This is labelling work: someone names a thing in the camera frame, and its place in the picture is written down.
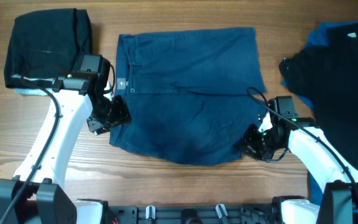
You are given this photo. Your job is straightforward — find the navy blue shorts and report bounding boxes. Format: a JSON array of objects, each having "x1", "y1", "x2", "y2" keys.
[{"x1": 109, "y1": 27, "x2": 265, "y2": 166}]

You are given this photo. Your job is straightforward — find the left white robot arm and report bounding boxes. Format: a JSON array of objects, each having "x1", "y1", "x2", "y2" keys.
[{"x1": 0, "y1": 72, "x2": 131, "y2": 223}]

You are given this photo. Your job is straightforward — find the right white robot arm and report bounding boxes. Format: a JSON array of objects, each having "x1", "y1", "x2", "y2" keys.
[{"x1": 236, "y1": 118, "x2": 358, "y2": 223}]

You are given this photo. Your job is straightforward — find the blue garment under polo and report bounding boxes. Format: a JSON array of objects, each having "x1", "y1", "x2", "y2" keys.
[{"x1": 280, "y1": 20, "x2": 358, "y2": 224}]

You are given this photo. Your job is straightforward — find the folded white garment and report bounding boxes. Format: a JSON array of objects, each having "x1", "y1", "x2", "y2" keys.
[{"x1": 13, "y1": 74, "x2": 52, "y2": 96}]

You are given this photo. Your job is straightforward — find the folded black garment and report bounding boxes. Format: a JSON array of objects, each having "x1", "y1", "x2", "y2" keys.
[{"x1": 4, "y1": 8, "x2": 93, "y2": 88}]

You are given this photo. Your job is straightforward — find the black polo shirt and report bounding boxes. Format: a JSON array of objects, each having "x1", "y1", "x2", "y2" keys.
[{"x1": 279, "y1": 21, "x2": 358, "y2": 170}]

